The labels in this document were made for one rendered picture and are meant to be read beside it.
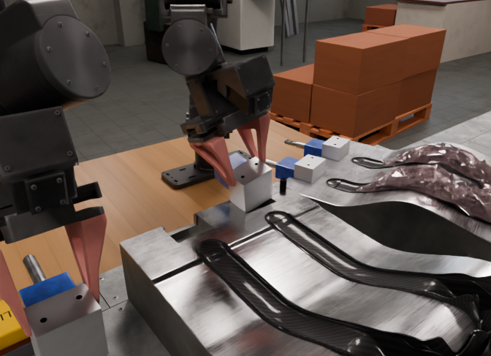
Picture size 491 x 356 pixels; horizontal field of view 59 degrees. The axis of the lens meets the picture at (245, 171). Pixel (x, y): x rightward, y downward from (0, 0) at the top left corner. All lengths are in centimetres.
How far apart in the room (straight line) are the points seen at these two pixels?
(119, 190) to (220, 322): 48
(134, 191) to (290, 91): 236
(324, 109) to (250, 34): 306
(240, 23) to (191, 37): 529
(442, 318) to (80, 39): 35
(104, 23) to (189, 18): 638
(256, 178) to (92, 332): 29
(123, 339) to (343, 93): 245
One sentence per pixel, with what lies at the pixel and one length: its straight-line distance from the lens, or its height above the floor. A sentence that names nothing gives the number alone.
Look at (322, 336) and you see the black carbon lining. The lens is 42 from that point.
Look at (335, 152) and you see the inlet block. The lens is 83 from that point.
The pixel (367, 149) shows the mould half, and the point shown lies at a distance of 90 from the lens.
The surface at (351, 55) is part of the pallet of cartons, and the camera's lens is 278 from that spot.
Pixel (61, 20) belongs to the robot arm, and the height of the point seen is 117.
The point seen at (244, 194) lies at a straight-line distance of 57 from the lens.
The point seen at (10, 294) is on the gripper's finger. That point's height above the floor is 99.
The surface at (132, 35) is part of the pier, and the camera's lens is 674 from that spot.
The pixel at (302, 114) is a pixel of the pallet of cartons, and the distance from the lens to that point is 309.
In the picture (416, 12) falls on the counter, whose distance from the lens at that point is 599.
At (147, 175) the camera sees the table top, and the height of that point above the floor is 80.
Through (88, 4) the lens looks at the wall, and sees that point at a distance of 676.
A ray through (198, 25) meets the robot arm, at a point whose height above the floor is 114.
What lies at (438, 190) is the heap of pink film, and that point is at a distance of 67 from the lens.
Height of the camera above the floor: 121
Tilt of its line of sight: 27 degrees down
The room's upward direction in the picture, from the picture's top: straight up
